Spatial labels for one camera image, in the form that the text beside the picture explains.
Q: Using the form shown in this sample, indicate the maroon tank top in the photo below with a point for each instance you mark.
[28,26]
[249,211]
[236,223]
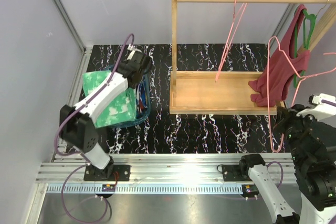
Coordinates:
[273,84]

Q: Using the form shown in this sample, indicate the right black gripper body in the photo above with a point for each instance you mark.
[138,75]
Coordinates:
[294,126]

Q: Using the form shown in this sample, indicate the teal transparent plastic bin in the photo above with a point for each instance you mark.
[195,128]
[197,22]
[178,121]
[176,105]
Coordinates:
[136,121]

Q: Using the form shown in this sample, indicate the wooden clothes rack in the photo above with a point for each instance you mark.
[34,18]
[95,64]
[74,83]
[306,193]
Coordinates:
[229,92]

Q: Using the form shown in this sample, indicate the blue patterned trousers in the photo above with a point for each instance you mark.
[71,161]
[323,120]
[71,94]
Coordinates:
[142,100]

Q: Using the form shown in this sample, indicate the green tie-dye trousers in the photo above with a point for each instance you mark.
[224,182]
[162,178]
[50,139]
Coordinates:
[121,109]

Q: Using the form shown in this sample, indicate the green plastic hanger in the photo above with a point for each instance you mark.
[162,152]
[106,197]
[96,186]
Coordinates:
[306,36]

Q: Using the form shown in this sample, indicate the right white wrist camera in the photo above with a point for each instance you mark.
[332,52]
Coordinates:
[322,107]

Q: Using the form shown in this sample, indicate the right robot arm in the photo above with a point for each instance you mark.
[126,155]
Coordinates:
[312,148]

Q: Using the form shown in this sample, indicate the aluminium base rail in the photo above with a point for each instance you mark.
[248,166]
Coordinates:
[147,174]

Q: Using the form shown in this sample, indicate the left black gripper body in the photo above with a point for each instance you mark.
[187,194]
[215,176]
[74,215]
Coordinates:
[135,84]

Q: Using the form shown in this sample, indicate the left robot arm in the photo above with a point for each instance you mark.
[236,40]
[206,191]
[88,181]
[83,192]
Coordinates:
[77,123]

